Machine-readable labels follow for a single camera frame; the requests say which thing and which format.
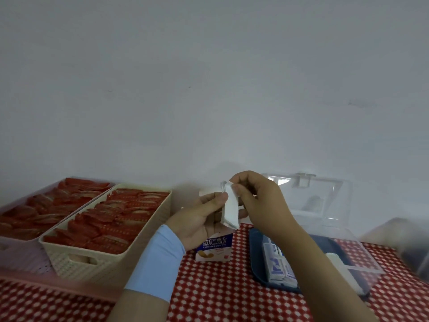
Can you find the person's left hand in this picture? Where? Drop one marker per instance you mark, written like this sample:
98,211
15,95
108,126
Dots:
194,221

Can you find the person's right hand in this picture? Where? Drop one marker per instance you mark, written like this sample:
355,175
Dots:
268,207

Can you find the blue white cardboard box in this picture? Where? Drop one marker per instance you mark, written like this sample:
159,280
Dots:
214,248

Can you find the bundle of bandage wrappers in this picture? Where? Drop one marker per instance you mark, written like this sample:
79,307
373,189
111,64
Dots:
231,211

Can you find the clear storage box blue base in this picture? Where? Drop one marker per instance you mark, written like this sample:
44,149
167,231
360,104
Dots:
258,261

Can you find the row of bandage stacks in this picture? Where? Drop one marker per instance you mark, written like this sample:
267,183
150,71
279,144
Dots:
276,268

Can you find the person's right forearm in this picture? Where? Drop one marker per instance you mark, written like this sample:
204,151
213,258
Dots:
328,288

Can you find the person's left forearm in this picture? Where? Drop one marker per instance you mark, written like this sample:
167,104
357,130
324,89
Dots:
140,308

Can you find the light blue wristband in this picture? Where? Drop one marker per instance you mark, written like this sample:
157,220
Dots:
156,264

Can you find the red white checked tablecloth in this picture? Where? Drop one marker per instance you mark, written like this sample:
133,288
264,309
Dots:
218,295

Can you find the pile of red packets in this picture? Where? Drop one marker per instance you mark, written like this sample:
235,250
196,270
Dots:
110,219
47,207

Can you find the cream perforated plastic basket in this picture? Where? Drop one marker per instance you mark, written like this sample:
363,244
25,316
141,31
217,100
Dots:
100,268

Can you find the clear plastic container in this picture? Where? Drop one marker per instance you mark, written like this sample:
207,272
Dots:
405,244

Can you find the pink plastic tray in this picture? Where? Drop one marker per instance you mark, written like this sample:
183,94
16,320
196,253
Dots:
50,283

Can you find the pink perforated plastic basket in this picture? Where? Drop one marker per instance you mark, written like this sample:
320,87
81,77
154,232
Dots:
16,254

